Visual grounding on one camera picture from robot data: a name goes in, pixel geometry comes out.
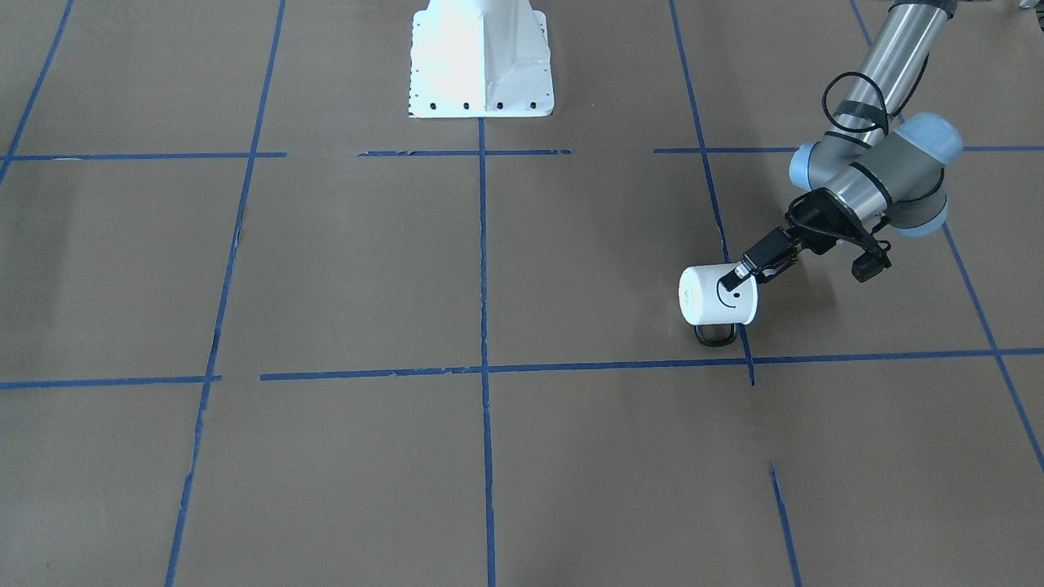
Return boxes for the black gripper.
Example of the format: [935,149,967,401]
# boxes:
[732,188,865,284]

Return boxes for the white smiley mug black handle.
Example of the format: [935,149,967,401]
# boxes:
[678,263,759,348]

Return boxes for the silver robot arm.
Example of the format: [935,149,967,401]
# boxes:
[719,1,963,291]

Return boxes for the brown paper table cover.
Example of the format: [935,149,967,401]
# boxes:
[2,1,1042,586]

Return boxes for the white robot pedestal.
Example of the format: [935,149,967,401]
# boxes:
[408,1,555,119]

